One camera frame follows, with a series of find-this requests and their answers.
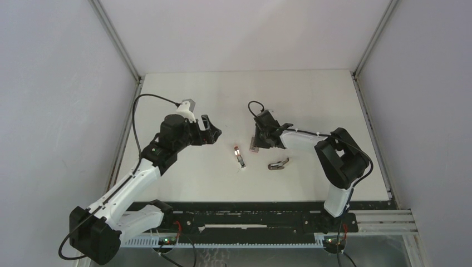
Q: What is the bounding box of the grey staple tray insert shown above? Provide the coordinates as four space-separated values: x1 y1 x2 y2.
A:
249 136 259 153

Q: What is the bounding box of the left black camera cable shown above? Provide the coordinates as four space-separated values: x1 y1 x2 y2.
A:
57 93 181 261

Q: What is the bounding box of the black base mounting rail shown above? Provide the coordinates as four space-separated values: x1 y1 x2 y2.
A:
164 201 359 243

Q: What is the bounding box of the left aluminium frame post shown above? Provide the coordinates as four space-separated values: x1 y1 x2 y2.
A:
88 0 141 83

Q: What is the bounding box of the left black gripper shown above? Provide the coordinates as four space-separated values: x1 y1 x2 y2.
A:
174 115 220 152

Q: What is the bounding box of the tan stapler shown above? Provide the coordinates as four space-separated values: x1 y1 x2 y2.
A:
268 157 290 171

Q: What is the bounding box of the right aluminium frame post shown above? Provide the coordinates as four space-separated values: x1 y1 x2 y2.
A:
352 0 401 80

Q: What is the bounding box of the aluminium frame post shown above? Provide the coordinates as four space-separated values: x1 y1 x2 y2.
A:
88 0 141 83
352 0 401 80

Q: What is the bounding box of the pink stapler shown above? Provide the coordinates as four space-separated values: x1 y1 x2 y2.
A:
234 146 246 169

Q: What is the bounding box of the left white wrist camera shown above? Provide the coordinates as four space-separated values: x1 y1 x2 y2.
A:
176 98 197 123

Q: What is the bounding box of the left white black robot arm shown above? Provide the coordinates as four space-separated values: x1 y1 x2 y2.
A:
66 114 222 265

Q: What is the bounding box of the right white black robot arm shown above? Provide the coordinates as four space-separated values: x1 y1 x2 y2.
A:
253 110 373 231

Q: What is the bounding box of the white slotted cable duct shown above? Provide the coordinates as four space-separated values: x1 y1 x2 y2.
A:
121 235 325 249

